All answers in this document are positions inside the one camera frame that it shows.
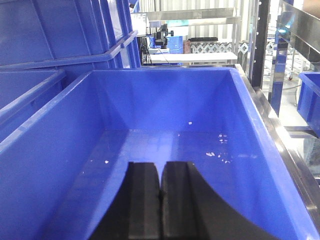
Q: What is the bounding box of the blue bin front right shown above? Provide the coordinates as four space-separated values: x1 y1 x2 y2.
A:
0 67 320 240

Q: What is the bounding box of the blue bin front left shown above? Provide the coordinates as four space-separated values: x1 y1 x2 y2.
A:
0 69 67 141

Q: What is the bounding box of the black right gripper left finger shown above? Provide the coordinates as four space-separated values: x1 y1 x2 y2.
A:
90 162 160 240

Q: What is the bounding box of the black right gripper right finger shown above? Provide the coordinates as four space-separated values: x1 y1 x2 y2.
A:
161 161 275 240

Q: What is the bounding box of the blue bin rear right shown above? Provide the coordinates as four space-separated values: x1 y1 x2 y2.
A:
0 0 142 73

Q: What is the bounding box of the steel shelf upright post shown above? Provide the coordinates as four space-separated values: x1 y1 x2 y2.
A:
249 0 271 88

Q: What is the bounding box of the blue bin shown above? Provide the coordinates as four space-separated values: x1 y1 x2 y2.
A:
0 0 142 73
0 67 320 240
0 69 67 141

